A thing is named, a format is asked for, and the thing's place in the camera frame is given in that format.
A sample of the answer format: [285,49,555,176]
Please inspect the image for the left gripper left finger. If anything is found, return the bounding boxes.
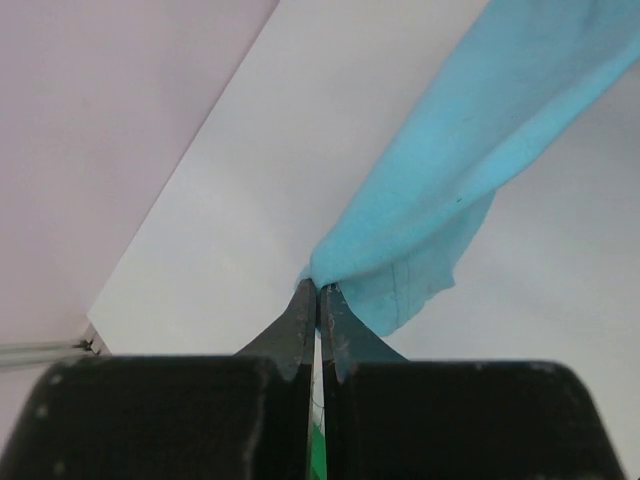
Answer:
[14,280,316,479]

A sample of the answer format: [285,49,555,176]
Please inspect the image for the left aluminium frame post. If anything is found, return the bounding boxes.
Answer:
[1,324,111,372]

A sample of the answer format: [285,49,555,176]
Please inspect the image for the light blue t-shirt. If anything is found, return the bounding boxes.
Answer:
[303,1,639,336]

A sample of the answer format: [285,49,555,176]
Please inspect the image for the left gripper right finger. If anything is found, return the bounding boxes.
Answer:
[319,286,623,479]

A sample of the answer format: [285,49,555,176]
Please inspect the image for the green plastic bin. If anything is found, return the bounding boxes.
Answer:
[311,424,327,480]

